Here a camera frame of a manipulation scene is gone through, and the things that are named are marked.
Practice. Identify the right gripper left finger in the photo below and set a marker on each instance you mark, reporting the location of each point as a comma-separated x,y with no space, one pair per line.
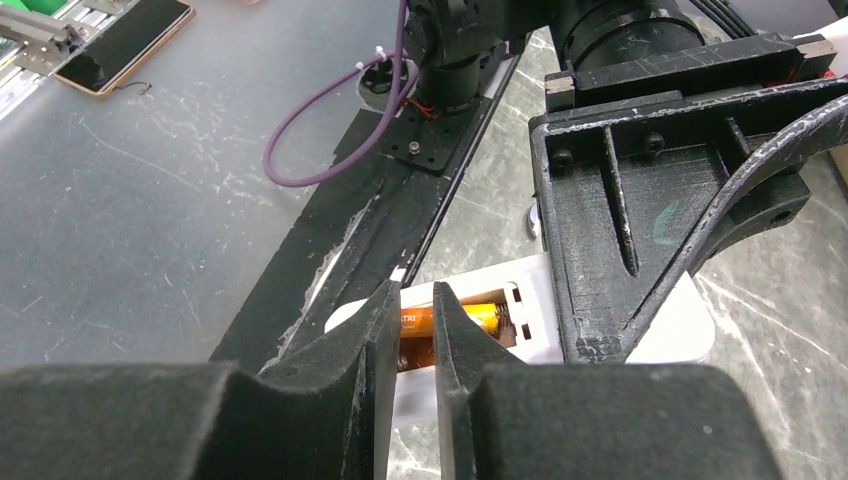
323,413

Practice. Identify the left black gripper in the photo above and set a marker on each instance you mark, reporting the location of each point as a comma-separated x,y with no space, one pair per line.
635,194

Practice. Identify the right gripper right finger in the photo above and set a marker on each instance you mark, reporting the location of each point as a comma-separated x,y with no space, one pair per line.
500,418

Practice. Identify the white remote control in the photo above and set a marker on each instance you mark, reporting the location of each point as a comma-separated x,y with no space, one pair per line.
683,331

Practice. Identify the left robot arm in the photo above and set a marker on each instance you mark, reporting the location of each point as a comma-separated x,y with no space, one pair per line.
447,38

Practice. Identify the silver open-end wrench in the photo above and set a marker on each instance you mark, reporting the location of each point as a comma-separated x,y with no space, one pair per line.
532,222

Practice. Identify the smartphone with gold case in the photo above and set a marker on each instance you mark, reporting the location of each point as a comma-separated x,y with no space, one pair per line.
124,46

